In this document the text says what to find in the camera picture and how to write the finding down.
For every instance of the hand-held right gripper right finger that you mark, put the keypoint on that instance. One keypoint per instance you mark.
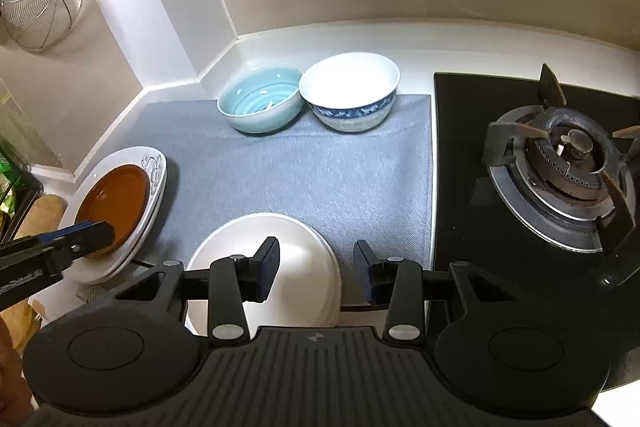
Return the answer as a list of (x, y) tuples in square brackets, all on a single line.
[(367, 272)]

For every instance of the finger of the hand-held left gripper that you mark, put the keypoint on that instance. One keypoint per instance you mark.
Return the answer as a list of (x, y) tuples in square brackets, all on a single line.
[(30, 241), (90, 243)]

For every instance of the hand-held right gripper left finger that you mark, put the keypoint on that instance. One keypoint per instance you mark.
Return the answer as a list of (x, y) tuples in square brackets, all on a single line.
[(267, 267)]

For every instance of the brown round plate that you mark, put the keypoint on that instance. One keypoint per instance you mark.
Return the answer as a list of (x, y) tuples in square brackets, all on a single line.
[(115, 197)]

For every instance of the white plate with tan flower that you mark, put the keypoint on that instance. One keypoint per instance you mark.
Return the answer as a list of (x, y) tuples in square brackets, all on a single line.
[(155, 172)]

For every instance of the light blue bowl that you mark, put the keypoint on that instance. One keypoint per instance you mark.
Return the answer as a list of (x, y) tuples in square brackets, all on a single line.
[(260, 92)]

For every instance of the blue and white patterned bowl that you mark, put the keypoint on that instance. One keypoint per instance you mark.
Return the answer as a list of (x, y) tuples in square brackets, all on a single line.
[(350, 82)]

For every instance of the person's left forearm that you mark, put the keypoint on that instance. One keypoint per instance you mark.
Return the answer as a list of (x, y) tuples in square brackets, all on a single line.
[(10, 357)]

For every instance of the wooden cutting board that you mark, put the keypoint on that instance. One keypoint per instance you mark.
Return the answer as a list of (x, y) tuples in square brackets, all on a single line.
[(45, 212)]

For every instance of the grey mat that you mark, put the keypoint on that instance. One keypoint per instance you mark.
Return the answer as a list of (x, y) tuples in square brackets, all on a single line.
[(350, 187)]

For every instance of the black glass gas stove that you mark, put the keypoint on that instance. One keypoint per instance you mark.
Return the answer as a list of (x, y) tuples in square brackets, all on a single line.
[(465, 217)]

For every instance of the gas burner with black grate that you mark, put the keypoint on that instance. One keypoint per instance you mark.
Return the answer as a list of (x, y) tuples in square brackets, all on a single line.
[(570, 152)]

